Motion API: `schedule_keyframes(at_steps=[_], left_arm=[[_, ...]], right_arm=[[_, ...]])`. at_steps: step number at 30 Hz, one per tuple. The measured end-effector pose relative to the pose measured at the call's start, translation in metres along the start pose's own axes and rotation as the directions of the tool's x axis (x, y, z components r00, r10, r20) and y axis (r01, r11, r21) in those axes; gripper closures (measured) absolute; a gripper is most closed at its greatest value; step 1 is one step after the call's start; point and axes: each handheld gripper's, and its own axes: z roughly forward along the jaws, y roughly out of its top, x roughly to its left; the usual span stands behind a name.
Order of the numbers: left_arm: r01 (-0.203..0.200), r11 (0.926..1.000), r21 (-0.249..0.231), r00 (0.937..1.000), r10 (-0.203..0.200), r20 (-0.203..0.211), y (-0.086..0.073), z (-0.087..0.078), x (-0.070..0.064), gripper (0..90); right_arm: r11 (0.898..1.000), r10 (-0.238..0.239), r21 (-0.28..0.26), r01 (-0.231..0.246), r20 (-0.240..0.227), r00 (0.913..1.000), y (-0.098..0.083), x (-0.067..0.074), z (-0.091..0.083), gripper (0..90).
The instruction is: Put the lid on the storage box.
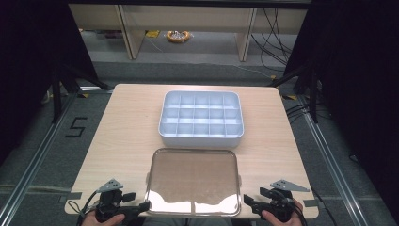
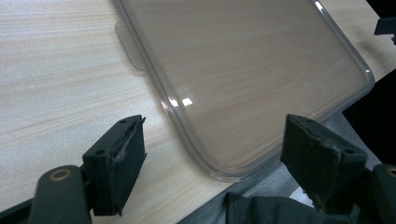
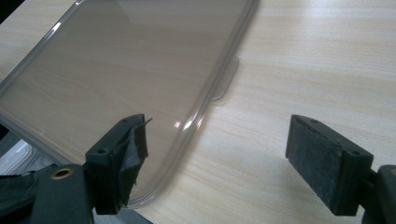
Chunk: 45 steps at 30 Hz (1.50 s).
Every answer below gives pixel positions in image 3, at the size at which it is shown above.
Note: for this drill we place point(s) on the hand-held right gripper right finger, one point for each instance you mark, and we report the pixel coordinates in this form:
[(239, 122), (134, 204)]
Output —
[(323, 168)]

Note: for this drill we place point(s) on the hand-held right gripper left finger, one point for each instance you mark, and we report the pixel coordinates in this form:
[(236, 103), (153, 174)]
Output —
[(112, 168)]

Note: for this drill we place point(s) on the clear grey plastic lid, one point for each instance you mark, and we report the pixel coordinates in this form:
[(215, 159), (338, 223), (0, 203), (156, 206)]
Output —
[(118, 71)]

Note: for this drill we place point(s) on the white object under table edge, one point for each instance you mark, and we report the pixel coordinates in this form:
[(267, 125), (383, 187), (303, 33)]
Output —
[(15, 160)]

